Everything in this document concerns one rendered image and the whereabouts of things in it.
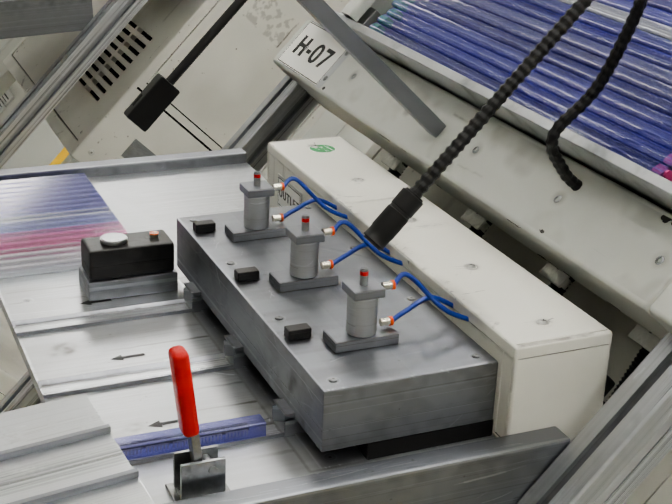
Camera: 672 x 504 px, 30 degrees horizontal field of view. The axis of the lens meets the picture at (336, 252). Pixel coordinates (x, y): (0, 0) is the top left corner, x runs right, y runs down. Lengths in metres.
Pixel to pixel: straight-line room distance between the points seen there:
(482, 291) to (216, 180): 0.53
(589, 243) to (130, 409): 0.36
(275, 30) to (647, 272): 1.46
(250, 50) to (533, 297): 1.39
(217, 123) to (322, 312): 1.37
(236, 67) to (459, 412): 1.45
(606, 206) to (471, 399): 0.19
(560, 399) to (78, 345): 0.39
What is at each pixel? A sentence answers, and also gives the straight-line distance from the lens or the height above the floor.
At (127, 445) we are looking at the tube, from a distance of 0.87.
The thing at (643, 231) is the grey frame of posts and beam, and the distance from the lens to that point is 0.93.
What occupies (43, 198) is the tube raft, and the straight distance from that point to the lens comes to 1.33.
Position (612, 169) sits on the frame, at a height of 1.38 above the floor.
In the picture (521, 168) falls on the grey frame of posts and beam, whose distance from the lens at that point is 1.06.
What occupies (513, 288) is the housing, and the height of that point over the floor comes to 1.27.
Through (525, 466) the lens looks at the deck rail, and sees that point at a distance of 0.90.
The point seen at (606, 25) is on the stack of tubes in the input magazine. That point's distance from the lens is 1.07.
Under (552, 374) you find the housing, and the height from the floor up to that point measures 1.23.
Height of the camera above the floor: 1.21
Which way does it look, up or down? 1 degrees down
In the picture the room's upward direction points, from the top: 41 degrees clockwise
